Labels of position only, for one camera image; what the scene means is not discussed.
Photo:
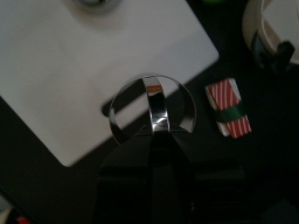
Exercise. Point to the red striped gift box toy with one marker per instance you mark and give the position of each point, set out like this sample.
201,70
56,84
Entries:
228,107

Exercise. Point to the large round metal cookie cutter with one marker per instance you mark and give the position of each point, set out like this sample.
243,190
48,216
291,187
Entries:
157,110

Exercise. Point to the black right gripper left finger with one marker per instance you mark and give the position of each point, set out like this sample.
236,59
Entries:
124,180

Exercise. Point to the white plastic cutting board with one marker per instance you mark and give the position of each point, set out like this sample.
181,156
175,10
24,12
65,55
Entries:
77,73

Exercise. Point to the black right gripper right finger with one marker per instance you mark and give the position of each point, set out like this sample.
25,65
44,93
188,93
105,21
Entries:
179,180

